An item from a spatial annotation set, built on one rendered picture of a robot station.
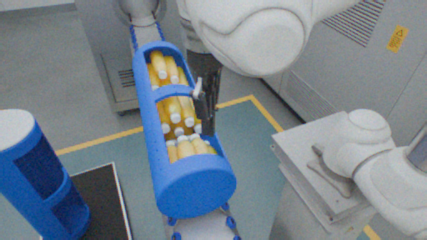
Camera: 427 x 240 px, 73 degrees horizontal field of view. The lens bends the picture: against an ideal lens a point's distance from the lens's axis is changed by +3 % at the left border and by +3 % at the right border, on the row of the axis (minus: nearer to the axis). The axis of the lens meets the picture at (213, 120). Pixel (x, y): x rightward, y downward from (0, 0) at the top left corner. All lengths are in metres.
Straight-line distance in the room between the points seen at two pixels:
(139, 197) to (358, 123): 1.77
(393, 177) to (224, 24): 0.70
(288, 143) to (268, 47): 0.95
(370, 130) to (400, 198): 0.20
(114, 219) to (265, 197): 1.11
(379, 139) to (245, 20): 0.76
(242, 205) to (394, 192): 1.49
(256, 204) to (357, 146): 1.41
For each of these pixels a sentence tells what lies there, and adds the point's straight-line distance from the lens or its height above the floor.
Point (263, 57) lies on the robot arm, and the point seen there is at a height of 1.80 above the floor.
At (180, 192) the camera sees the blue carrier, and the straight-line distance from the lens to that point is 0.95.
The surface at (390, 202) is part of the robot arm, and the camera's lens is 0.92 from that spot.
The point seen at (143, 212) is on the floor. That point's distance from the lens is 2.28.
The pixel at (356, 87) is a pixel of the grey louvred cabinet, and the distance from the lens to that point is 2.26.
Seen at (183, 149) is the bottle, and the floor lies 1.19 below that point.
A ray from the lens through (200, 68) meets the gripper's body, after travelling 0.52.
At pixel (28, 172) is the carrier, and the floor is 0.59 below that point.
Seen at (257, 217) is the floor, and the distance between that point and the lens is 2.22.
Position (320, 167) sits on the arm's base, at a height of 1.10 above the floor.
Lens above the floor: 1.94
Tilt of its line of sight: 43 degrees down
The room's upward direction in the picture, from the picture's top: straight up
